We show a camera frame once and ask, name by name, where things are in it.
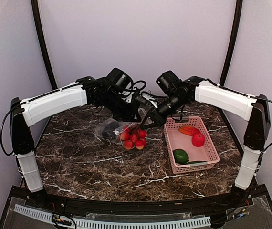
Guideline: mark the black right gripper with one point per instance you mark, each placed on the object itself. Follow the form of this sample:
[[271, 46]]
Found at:
[[159, 119]]

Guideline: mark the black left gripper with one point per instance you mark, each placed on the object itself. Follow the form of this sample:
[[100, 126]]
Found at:
[[131, 116]]

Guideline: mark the clear zip top bag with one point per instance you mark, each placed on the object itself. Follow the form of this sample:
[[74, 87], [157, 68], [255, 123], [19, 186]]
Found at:
[[99, 128]]

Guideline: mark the purple eggplant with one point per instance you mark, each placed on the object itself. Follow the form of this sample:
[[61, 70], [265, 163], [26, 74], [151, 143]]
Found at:
[[108, 131]]

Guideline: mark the red lychee bunch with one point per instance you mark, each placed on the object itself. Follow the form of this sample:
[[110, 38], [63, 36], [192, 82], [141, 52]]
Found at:
[[131, 137]]

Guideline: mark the green lime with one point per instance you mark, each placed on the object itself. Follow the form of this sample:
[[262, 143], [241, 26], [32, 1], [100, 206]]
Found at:
[[180, 156]]

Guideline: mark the green cucumber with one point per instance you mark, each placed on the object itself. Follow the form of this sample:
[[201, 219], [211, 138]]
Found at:
[[194, 162]]

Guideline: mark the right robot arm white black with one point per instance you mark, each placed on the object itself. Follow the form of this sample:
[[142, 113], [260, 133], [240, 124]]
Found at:
[[253, 109]]

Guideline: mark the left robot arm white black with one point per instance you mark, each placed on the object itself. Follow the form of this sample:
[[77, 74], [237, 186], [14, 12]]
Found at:
[[23, 114]]

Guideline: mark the pink perforated plastic basket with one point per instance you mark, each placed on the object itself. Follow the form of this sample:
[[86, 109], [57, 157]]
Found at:
[[177, 140]]

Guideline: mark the red orange mango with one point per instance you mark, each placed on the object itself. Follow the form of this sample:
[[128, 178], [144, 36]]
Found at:
[[189, 130]]

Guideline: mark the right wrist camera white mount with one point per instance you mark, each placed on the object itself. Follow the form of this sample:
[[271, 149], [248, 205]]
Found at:
[[145, 98]]

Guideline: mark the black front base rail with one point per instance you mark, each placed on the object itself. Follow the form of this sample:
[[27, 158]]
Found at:
[[255, 212]]

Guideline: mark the left black frame post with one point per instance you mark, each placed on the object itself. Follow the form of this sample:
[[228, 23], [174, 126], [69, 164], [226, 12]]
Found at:
[[42, 43]]

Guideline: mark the black frame post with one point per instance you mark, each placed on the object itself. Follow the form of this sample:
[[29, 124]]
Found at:
[[42, 43], [232, 41]]

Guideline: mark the white slotted cable duct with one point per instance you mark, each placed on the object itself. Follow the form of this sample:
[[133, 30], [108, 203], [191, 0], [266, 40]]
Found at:
[[98, 221]]

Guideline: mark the right black frame post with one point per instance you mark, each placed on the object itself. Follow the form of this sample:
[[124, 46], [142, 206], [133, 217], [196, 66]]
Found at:
[[232, 41]]

